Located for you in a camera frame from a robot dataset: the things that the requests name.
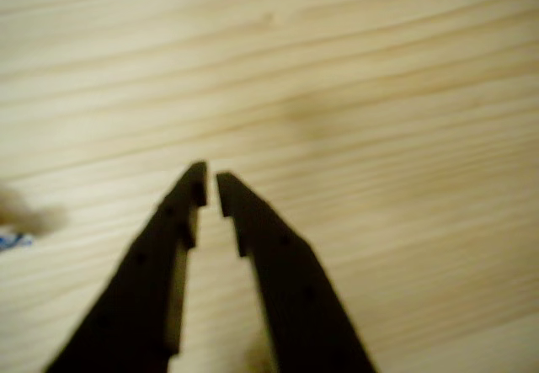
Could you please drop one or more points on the white candy blue print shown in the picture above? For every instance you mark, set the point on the white candy blue print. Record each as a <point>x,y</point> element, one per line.
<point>12,240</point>

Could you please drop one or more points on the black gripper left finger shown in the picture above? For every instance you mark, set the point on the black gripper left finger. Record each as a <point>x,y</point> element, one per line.
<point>139,289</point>

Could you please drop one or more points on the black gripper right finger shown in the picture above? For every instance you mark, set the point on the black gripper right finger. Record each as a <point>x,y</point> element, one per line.
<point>295,305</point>

